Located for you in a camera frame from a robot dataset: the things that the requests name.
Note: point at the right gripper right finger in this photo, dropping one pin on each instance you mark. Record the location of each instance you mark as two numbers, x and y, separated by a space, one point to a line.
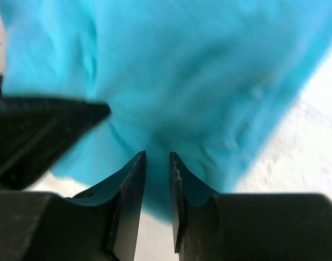
208 225

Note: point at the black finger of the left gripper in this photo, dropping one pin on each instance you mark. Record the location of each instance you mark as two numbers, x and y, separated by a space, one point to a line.
36 131

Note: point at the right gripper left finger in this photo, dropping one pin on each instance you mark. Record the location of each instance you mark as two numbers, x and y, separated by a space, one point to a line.
100 223

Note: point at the turquoise t shirt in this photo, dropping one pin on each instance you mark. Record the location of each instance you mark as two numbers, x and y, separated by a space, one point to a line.
208 80

